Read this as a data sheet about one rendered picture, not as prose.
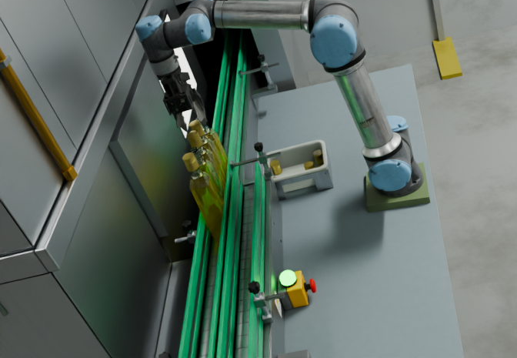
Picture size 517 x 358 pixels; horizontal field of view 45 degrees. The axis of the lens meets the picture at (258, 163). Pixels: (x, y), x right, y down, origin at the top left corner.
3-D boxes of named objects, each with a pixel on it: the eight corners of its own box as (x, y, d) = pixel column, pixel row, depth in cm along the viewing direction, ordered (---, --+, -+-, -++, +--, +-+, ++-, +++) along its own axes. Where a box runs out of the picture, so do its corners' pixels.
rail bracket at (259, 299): (264, 316, 156) (248, 279, 148) (292, 309, 154) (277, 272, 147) (264, 328, 152) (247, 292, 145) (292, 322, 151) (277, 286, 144)
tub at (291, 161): (270, 172, 227) (263, 152, 222) (330, 157, 222) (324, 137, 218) (270, 202, 212) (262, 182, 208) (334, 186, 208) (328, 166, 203)
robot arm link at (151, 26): (156, 22, 161) (128, 30, 164) (172, 59, 167) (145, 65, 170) (165, 10, 168) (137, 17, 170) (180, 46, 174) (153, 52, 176)
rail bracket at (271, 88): (252, 106, 264) (235, 60, 252) (290, 96, 261) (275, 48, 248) (251, 112, 260) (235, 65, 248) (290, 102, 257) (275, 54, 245)
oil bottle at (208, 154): (216, 201, 200) (191, 148, 189) (232, 197, 199) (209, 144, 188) (215, 212, 196) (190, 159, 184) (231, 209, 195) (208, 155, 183)
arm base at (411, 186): (421, 165, 201) (416, 139, 196) (425, 192, 189) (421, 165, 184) (374, 172, 205) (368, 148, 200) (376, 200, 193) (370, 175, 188)
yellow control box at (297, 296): (284, 292, 177) (276, 274, 173) (309, 287, 176) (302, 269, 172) (285, 311, 171) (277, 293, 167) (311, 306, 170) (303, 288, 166)
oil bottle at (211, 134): (219, 179, 210) (197, 128, 198) (235, 175, 209) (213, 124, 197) (218, 189, 205) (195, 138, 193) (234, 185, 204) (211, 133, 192)
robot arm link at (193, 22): (208, 2, 168) (171, 11, 172) (197, 18, 159) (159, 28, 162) (218, 29, 172) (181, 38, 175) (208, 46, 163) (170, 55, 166)
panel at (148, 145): (191, 87, 251) (159, 10, 232) (198, 85, 250) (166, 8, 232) (158, 238, 177) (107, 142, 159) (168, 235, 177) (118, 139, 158)
